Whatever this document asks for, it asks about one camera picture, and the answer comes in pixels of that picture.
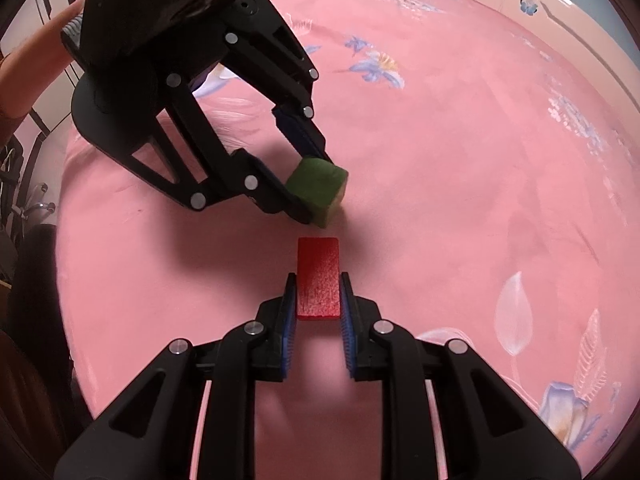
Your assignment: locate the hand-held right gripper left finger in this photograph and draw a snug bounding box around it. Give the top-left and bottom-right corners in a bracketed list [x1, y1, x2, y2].
[55, 272, 301, 480]

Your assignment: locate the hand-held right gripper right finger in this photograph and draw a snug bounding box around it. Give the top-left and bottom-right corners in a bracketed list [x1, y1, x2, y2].
[339, 271, 583, 480]

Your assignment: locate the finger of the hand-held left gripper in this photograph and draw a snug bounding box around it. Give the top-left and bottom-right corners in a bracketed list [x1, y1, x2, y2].
[220, 0, 336, 166]
[127, 74, 315, 226]

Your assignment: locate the green wooden block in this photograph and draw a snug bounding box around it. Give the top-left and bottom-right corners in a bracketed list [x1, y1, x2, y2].
[286, 156, 349, 231]

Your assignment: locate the red wooden block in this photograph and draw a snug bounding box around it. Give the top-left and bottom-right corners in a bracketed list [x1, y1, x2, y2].
[296, 236, 342, 322]

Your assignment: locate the person's left forearm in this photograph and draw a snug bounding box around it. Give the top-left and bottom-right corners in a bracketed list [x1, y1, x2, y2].
[0, 0, 86, 121]

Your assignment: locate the pink floral blanket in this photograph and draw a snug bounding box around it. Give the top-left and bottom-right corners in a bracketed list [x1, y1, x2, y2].
[55, 0, 638, 480]

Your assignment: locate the office chair chrome base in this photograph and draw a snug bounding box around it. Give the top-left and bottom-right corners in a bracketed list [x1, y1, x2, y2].
[0, 140, 58, 226]

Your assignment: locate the person's black trouser leg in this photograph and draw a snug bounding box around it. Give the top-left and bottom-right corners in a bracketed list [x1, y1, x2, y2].
[7, 225, 96, 461]

